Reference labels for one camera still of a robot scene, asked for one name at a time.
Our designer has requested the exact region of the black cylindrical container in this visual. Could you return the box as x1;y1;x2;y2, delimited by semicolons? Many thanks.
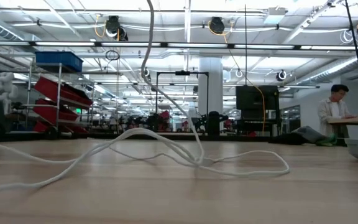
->
206;111;223;136

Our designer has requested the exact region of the black grey work glove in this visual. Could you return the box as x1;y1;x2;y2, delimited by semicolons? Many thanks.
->
268;126;338;147

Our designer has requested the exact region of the metal rack with red bins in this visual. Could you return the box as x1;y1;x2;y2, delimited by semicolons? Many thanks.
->
25;62;94;133

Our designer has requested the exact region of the blue plastic bin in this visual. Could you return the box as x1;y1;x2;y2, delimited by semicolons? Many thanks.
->
35;51;84;73

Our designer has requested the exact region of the wooden desk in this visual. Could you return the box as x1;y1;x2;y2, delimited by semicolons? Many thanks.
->
327;115;358;126

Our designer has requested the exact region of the black cabinet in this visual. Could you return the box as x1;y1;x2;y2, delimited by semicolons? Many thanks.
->
236;85;281;131

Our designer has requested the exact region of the person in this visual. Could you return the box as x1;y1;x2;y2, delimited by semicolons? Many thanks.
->
317;84;356;139

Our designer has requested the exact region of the black gantry frame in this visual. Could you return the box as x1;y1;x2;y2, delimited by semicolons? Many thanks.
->
155;70;210;133

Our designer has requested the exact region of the white cord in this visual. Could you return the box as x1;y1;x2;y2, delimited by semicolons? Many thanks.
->
0;0;291;194

